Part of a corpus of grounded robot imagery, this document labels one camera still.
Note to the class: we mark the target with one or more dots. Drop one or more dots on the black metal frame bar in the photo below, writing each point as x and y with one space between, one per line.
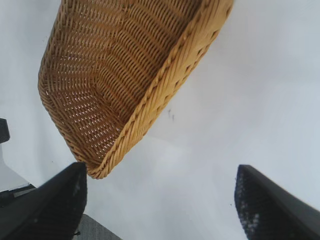
12 193

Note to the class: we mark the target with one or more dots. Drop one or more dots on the tan woven wicker basket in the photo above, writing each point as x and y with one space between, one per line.
120 75

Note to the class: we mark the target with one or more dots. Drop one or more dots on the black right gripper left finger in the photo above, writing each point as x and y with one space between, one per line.
50 215

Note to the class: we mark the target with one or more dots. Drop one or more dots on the black mounting block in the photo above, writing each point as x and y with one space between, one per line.
3 130

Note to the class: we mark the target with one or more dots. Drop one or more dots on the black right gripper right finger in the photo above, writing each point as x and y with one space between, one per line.
275 215

